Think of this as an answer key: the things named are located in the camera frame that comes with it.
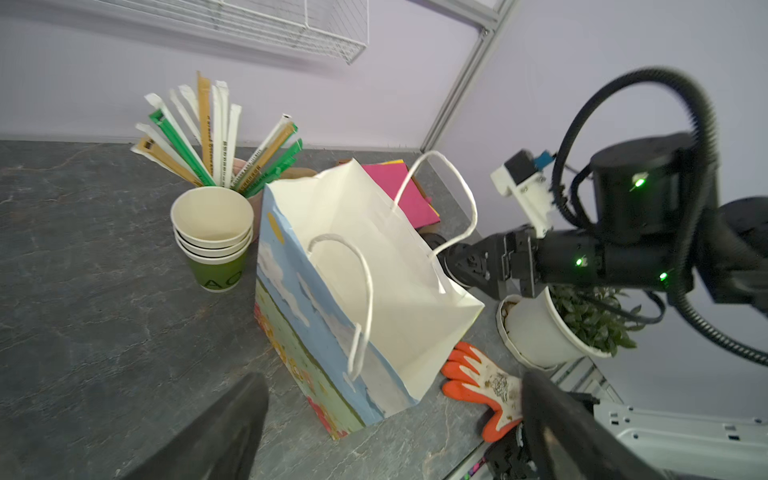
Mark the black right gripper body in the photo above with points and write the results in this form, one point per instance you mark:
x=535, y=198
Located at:
x=494, y=263

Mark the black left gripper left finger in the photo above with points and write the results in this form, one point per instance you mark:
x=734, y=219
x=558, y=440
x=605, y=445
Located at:
x=221, y=443

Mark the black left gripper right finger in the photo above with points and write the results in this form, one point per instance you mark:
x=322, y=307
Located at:
x=566, y=442

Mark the green white paper bag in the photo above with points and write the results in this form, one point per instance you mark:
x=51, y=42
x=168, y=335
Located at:
x=352, y=298

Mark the paper cups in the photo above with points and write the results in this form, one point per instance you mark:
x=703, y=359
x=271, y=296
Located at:
x=213, y=227

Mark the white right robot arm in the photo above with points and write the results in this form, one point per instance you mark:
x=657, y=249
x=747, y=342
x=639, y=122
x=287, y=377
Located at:
x=611, y=251

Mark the potted green plant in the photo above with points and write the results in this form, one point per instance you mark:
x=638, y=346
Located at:
x=562, y=325

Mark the orange white work glove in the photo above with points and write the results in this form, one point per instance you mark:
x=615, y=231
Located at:
x=472, y=377

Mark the pink straw holder cup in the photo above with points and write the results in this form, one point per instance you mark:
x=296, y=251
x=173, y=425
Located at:
x=255, y=201

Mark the bundle of wrapped straws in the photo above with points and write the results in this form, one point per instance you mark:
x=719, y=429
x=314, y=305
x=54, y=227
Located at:
x=193, y=132

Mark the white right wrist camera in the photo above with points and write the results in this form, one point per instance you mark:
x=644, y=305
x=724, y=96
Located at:
x=519, y=178

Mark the long white wire shelf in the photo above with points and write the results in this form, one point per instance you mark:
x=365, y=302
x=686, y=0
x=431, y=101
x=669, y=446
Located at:
x=334, y=29

